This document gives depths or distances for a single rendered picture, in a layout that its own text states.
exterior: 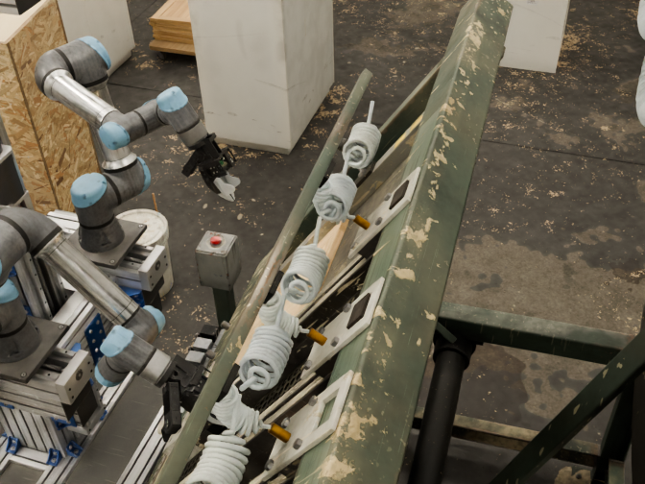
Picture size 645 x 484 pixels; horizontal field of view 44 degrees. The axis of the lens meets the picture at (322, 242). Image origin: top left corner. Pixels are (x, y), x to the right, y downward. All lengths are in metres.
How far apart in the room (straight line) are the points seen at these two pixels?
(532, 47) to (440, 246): 4.54
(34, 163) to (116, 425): 1.38
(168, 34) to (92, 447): 3.54
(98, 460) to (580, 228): 2.71
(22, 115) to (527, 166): 2.80
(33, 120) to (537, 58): 3.46
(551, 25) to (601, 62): 0.56
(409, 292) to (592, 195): 3.56
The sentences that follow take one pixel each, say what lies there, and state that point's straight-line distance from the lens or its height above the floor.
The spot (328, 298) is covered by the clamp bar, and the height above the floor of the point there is 1.63.
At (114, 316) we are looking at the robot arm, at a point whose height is 1.36.
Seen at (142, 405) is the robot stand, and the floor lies 0.21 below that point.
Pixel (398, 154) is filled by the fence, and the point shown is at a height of 1.58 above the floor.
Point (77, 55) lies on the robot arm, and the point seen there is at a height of 1.65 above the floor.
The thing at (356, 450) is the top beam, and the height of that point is 1.91.
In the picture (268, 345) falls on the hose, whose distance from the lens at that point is 1.17.
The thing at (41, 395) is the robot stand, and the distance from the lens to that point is 2.51.
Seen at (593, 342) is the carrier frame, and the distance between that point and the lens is 2.76.
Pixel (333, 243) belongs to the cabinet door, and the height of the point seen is 1.36.
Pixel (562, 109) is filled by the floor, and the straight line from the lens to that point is 5.46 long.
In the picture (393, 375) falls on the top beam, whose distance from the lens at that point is 1.11.
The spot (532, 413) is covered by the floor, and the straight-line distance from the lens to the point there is 3.54.
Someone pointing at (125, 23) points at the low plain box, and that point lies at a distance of 6.07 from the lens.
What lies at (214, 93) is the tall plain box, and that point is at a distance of 4.83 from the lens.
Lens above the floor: 2.75
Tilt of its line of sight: 41 degrees down
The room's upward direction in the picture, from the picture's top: 2 degrees counter-clockwise
